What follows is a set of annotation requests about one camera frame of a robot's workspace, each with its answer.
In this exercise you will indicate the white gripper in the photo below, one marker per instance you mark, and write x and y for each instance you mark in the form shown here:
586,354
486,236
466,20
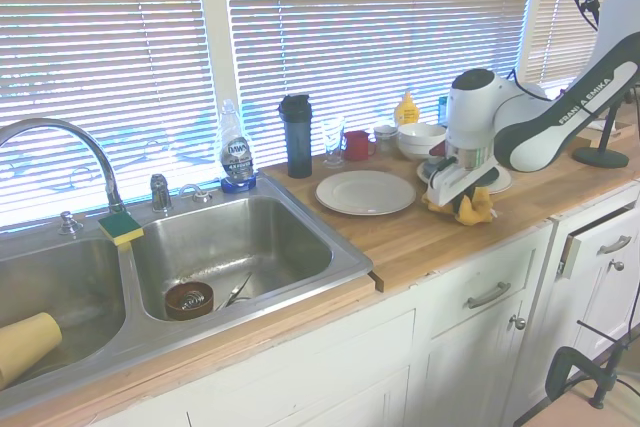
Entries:
457,182

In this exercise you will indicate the yellow cloth towel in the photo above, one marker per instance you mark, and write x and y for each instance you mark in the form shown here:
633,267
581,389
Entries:
477,212

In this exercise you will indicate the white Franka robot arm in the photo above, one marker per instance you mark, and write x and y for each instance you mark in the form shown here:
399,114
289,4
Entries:
525,142

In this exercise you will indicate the dark green plate stack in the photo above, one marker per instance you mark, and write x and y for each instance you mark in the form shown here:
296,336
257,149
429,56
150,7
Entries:
502,184

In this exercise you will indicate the white plate with tan rim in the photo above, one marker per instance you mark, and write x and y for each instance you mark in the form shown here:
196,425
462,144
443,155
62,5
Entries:
365,192

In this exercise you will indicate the green cardboard box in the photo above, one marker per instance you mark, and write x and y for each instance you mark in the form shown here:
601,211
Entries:
442,109

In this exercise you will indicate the yellow mustard bottle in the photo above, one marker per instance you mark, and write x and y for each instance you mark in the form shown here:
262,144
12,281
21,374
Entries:
406,109

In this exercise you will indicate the red mug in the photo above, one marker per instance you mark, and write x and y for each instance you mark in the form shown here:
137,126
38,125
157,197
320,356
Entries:
356,147

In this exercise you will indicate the metal cabinet knob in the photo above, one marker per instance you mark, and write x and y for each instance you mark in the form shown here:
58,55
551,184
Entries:
518,323
618,265

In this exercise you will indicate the black round base stand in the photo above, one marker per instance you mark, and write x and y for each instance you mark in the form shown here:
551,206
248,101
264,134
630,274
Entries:
600,157

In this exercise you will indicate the tall clear glass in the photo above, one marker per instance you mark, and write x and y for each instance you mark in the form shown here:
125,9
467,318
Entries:
332,142

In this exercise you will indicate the wooden tray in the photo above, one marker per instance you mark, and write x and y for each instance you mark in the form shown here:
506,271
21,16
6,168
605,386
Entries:
607,129

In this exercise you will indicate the black shaker bottle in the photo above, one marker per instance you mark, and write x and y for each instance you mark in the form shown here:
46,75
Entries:
299,142

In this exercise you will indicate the dark green c-clamp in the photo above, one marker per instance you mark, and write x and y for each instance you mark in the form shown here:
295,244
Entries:
557,372

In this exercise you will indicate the wide white window blind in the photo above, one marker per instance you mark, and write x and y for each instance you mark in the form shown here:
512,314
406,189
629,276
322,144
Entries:
375,22

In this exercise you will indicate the clear dish soap bottle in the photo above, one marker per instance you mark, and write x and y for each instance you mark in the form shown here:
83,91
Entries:
237,152

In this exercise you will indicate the white counter cabinet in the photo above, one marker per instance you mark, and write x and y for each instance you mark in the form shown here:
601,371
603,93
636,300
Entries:
300,372

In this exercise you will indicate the stainless steel double sink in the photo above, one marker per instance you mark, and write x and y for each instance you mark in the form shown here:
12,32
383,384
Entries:
225,247

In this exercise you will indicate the metal tongs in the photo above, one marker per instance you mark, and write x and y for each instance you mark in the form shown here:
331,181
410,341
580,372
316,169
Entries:
237,289

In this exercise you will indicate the coiled metal whisk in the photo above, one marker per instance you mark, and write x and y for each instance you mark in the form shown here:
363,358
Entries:
192,299

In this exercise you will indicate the brown bowl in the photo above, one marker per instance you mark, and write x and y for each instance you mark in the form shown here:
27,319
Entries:
172,304

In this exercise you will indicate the yellow green sponge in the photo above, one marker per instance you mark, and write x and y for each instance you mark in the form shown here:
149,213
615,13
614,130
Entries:
120,228

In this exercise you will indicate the chrome gooseneck faucet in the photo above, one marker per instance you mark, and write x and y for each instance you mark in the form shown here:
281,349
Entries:
100,157

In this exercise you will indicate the chrome sink knob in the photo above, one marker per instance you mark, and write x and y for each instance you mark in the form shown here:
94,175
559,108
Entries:
69,223

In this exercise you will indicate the yellow plastic cup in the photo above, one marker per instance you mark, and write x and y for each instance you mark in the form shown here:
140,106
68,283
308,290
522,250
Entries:
30,347

